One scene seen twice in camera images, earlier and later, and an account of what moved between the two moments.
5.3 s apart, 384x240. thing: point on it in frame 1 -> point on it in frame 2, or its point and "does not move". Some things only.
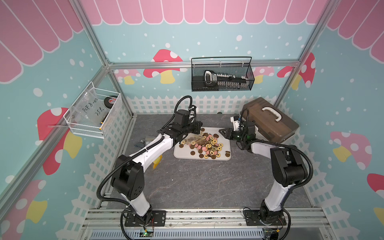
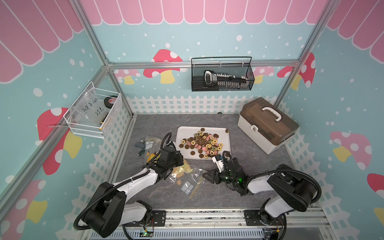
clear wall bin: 95,113 does not move
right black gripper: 230,132 -> 215,176
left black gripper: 197,125 -> 179,157
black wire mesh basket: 219,74 does not move
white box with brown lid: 273,125 does not move
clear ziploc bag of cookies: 195,139 -> 188,178
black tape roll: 109,101 does not move
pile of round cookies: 206,145 does not move
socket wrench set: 211,78 does not move
